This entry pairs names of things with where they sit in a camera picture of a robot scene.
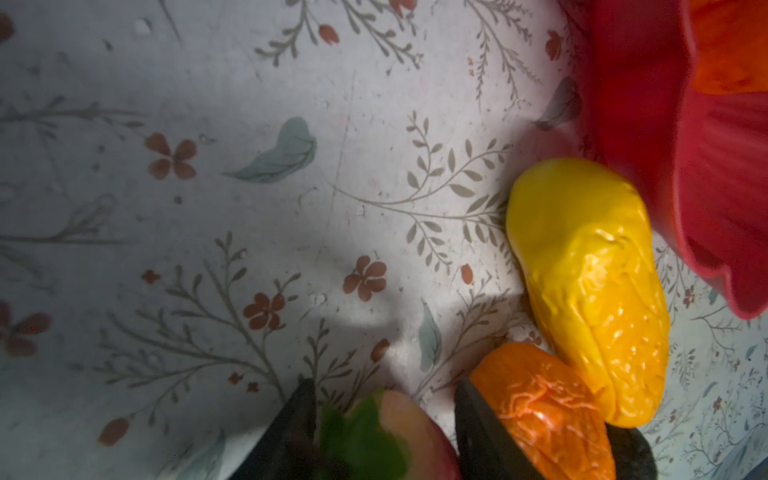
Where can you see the red flower-shaped fruit bowl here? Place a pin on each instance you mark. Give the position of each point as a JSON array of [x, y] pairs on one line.
[[699, 160]]

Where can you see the dark fake avocado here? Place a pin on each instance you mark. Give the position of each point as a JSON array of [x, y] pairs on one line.
[[632, 454]]

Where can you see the yellow fake corn cob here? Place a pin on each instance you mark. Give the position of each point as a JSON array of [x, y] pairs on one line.
[[583, 239]]

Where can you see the small orange fake tangerine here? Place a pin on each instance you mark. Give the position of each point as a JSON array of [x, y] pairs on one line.
[[548, 410]]

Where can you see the red green fake apple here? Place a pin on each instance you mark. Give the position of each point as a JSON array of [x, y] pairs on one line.
[[387, 435]]

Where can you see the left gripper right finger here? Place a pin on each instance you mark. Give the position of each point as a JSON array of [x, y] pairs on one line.
[[486, 449]]

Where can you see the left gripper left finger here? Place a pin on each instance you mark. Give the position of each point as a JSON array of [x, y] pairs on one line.
[[286, 449]]

